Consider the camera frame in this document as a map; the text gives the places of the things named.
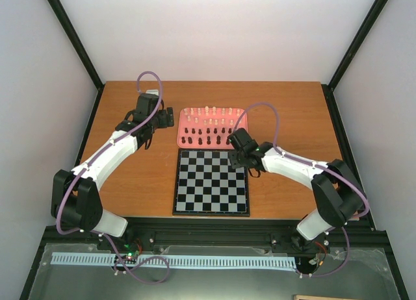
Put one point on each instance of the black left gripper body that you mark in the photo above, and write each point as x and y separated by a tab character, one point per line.
165	122

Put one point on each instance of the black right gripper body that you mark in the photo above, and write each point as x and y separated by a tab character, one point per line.
235	163

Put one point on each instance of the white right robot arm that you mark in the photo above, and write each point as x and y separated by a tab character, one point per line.
337	193

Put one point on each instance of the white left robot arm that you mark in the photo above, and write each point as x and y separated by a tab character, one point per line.
76	204

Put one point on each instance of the pink plastic tray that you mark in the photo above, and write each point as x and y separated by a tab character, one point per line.
210	127

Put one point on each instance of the black and white chessboard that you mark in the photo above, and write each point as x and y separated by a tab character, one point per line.
207	185

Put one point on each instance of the black aluminium frame rail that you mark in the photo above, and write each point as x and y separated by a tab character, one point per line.
153	234

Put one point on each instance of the light blue cable duct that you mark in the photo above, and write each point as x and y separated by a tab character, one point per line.
280	263

